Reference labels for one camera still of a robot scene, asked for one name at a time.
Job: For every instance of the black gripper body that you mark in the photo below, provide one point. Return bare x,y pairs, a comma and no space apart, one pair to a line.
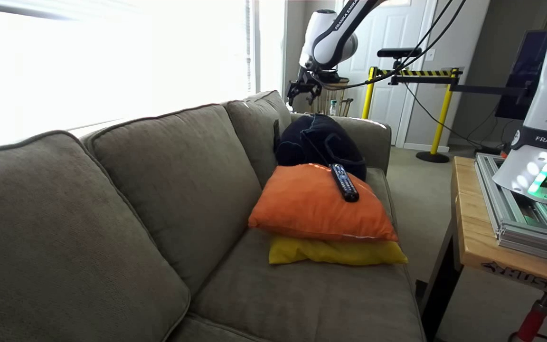
308,77

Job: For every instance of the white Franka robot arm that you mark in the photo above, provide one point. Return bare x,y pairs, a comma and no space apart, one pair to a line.
331,39

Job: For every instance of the navy blue pillow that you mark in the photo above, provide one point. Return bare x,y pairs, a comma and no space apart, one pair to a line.
314,143

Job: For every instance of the orange pillow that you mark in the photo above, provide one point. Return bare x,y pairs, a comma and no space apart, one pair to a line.
312,206

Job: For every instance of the yellow pillow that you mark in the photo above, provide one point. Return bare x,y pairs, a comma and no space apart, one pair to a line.
331,253

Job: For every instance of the white door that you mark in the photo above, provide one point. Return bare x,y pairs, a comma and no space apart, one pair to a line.
388,39

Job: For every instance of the black remote control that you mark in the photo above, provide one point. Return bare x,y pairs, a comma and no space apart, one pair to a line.
344,183

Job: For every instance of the yellow black safety barrier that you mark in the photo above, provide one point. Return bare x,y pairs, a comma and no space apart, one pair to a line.
441,111

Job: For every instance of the brown grey fabric sofa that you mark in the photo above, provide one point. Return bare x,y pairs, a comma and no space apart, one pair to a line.
160,240

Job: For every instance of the black monitor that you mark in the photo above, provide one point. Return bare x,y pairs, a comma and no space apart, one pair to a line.
521,77

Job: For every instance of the wooden table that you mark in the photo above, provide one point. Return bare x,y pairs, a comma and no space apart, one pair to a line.
475,234

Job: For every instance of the red clamp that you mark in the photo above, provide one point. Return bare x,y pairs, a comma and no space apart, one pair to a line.
532,320

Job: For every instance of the black stereo camera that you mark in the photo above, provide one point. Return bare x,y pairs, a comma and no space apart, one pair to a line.
399,52

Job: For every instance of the aluminium rail base frame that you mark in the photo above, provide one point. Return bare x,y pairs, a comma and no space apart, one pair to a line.
526,221

